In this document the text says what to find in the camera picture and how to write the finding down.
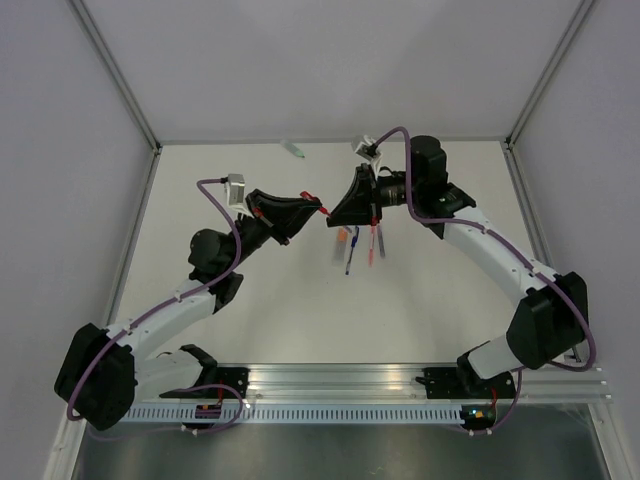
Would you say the aluminium frame post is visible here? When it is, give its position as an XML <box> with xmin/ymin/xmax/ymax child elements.
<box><xmin>67</xmin><ymin>0</ymin><xmax>161</xmax><ymax>154</ymax></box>
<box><xmin>504</xmin><ymin>0</ymin><xmax>599</xmax><ymax>150</ymax></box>

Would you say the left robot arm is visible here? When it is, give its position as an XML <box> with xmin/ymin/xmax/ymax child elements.
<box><xmin>54</xmin><ymin>190</ymin><xmax>322</xmax><ymax>431</ymax></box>

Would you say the aluminium mounting rail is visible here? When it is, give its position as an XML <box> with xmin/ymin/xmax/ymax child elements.
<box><xmin>129</xmin><ymin>363</ymin><xmax>614</xmax><ymax>401</ymax></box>

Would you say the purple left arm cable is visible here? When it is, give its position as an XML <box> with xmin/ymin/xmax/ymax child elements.
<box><xmin>66</xmin><ymin>175</ymin><xmax>251</xmax><ymax>441</ymax></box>

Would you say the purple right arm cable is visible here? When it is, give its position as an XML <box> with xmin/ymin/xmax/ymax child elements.
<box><xmin>369</xmin><ymin>127</ymin><xmax>599</xmax><ymax>436</ymax></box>

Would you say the left aluminium frame post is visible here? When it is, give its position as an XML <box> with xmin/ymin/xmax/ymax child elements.
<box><xmin>67</xmin><ymin>0</ymin><xmax>161</xmax><ymax>154</ymax></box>

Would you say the white slotted cable duct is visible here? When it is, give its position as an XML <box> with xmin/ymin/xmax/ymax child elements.
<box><xmin>123</xmin><ymin>401</ymin><xmax>463</xmax><ymax>425</ymax></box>

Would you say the green highlighter pen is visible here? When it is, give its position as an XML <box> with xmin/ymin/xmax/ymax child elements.
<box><xmin>280</xmin><ymin>139</ymin><xmax>305</xmax><ymax>159</ymax></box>

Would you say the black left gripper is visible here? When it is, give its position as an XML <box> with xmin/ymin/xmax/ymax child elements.
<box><xmin>227</xmin><ymin>192</ymin><xmax>326</xmax><ymax>273</ymax></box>

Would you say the orange highlighter pen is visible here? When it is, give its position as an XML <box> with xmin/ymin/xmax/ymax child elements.
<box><xmin>332</xmin><ymin>227</ymin><xmax>349</xmax><ymax>265</ymax></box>

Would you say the blue gel pen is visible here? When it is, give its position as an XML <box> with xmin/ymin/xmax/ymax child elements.
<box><xmin>345</xmin><ymin>226</ymin><xmax>360</xmax><ymax>276</ymax></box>

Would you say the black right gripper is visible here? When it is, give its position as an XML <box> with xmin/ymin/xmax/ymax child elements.
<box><xmin>326</xmin><ymin>161</ymin><xmax>423</xmax><ymax>225</ymax></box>

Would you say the right aluminium frame post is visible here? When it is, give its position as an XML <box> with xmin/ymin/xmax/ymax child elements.
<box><xmin>504</xmin><ymin>0</ymin><xmax>599</xmax><ymax>150</ymax></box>

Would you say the purple grey marker pen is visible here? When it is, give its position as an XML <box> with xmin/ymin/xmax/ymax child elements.
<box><xmin>376</xmin><ymin>224</ymin><xmax>386</xmax><ymax>259</ymax></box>

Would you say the red pen cap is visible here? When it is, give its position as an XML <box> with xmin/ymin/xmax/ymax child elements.
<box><xmin>300</xmin><ymin>191</ymin><xmax>317</xmax><ymax>201</ymax></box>

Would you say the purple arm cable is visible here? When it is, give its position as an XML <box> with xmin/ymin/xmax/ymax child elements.
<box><xmin>369</xmin><ymin>127</ymin><xmax>599</xmax><ymax>436</ymax></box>
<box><xmin>66</xmin><ymin>175</ymin><xmax>251</xmax><ymax>441</ymax></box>

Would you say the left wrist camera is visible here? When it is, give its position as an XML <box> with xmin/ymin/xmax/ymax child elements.
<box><xmin>224</xmin><ymin>173</ymin><xmax>250</xmax><ymax>215</ymax></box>

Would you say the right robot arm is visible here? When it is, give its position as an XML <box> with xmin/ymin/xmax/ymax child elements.
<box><xmin>327</xmin><ymin>127</ymin><xmax>596</xmax><ymax>397</ymax></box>

